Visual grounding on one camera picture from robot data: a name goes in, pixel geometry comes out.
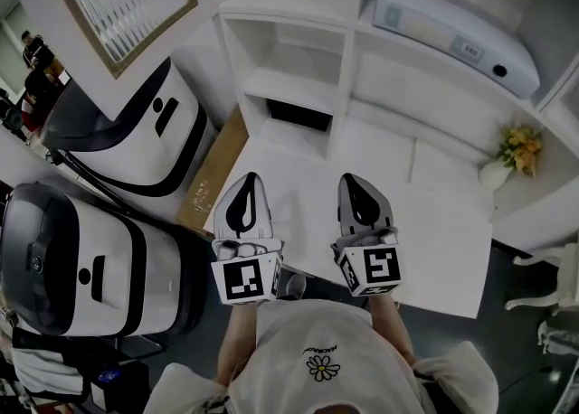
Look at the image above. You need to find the brown cardboard box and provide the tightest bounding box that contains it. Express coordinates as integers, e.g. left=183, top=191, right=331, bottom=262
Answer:
left=175, top=104, right=250, bottom=237

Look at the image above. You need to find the white vase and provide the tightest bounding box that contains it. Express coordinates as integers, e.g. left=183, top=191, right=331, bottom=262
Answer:
left=478, top=158, right=515, bottom=191

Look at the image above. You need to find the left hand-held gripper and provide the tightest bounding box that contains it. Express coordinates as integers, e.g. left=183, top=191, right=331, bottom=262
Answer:
left=210, top=172, right=285, bottom=305

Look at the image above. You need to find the white projector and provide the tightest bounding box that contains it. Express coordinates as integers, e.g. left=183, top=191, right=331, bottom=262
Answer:
left=373, top=0, right=542, bottom=100

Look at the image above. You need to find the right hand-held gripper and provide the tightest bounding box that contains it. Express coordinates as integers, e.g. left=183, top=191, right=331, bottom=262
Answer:
left=331, top=173, right=404, bottom=299

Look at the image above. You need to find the person's left forearm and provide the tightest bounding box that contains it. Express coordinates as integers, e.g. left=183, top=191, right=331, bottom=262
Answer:
left=216, top=301, right=259, bottom=386

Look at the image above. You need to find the person's right forearm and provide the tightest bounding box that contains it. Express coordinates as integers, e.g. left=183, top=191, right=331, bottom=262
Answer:
left=368, top=294, right=417, bottom=366

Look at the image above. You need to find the white ornate stool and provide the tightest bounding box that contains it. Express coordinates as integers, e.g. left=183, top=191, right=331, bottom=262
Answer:
left=536, top=312, right=579, bottom=357

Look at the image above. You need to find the white cloth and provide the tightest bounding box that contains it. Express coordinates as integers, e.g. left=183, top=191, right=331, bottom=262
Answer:
left=11, top=346, right=87, bottom=400

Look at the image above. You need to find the white and black robot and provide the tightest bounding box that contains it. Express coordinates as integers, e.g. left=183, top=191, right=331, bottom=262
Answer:
left=0, top=182, right=200, bottom=339
left=41, top=55, right=209, bottom=199

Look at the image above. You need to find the yellow flower bouquet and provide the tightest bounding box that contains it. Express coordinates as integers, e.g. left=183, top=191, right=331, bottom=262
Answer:
left=497, top=125, right=544, bottom=177

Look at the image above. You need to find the person's left grey shoe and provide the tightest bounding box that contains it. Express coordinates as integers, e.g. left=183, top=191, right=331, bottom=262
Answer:
left=287, top=274, right=308, bottom=300

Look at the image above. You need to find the white ornate dressing table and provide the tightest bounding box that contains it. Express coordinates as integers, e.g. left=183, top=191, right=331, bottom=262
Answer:
left=504, top=242, right=579, bottom=314

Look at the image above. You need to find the black equipment case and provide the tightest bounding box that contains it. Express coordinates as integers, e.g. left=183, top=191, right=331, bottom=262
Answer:
left=90, top=357, right=150, bottom=414

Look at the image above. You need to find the glass cabinet door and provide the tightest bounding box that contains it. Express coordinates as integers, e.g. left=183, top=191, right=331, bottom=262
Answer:
left=15, top=0, right=245, bottom=123

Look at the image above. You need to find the person's white daisy shirt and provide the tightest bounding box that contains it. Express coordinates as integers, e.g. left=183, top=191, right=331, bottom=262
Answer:
left=144, top=298, right=498, bottom=414

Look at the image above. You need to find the white desk with hutch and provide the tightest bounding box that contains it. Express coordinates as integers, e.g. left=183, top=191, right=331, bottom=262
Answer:
left=203, top=0, right=579, bottom=319

